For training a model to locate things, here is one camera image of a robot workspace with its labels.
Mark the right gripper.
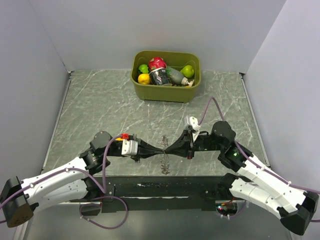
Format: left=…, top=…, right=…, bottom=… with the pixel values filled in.
left=164, top=128, right=224, bottom=159

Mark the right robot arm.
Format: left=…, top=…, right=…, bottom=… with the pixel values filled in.
left=165, top=118, right=319, bottom=236

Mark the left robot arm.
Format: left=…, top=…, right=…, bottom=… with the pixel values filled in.
left=0, top=131, right=164, bottom=228

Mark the olive green plastic bin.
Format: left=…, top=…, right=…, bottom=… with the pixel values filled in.
left=131, top=50, right=202, bottom=103

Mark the grey pump bottle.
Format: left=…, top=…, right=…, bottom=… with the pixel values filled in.
left=166, top=66, right=195, bottom=87

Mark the yellow lemon in bin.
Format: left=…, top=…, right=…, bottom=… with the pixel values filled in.
left=137, top=73, right=152, bottom=85

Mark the black can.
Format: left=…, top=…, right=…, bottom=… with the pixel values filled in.
left=149, top=67, right=172, bottom=86

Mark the green pepper toy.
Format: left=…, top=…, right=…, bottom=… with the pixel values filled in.
left=138, top=64, right=150, bottom=74

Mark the red dragon fruit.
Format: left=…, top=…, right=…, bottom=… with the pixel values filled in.
left=148, top=57, right=167, bottom=71

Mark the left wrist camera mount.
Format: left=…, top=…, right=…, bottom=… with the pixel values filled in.
left=121, top=133, right=139, bottom=157

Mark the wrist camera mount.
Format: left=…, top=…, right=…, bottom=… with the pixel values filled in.
left=184, top=115, right=201, bottom=142
left=121, top=133, right=139, bottom=157

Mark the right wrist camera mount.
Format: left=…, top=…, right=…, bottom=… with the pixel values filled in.
left=184, top=115, right=201, bottom=142

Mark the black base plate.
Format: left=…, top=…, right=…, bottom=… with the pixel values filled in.
left=100, top=176, right=236, bottom=213

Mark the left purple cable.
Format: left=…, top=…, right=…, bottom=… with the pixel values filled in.
left=0, top=134, right=130, bottom=230

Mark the purple cable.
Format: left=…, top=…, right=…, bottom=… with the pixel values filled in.
left=0, top=134, right=130, bottom=230
left=198, top=96, right=320, bottom=223

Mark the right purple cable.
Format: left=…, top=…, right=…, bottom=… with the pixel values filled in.
left=198, top=96, right=320, bottom=223

